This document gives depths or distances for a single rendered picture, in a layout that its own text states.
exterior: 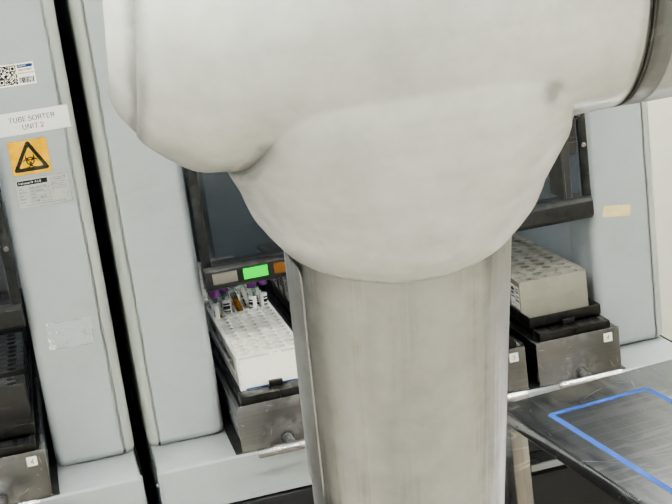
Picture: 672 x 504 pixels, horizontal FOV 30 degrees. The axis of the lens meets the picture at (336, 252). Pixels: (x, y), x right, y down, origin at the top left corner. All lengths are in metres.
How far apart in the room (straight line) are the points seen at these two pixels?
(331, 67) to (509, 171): 0.09
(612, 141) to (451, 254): 1.50
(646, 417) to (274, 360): 0.55
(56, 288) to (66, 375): 0.13
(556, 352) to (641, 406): 0.33
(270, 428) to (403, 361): 1.28
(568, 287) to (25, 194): 0.83
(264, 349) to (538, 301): 0.44
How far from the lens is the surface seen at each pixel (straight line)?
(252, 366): 1.81
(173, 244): 1.80
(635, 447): 1.50
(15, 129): 1.76
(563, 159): 1.10
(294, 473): 1.84
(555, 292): 1.97
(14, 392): 1.83
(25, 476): 1.79
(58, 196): 1.78
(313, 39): 0.42
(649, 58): 0.47
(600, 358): 1.95
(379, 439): 0.57
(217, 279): 1.80
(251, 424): 1.80
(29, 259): 1.80
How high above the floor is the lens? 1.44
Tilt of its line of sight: 14 degrees down
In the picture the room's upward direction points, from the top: 8 degrees counter-clockwise
